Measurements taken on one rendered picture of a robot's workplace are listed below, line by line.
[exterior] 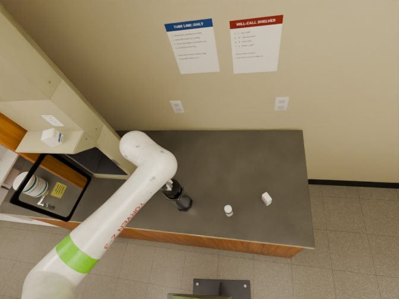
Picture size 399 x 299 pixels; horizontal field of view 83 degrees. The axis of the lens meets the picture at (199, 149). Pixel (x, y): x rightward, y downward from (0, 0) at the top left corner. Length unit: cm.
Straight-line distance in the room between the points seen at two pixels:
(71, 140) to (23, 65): 34
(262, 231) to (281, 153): 48
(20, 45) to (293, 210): 135
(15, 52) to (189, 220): 105
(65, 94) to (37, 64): 14
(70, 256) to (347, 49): 126
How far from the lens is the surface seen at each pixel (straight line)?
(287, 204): 135
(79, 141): 112
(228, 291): 221
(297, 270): 225
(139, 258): 245
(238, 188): 136
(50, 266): 75
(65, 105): 107
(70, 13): 129
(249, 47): 114
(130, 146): 76
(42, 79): 102
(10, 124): 139
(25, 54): 100
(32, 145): 128
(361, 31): 120
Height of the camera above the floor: 221
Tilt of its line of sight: 57 degrees down
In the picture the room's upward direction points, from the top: 21 degrees counter-clockwise
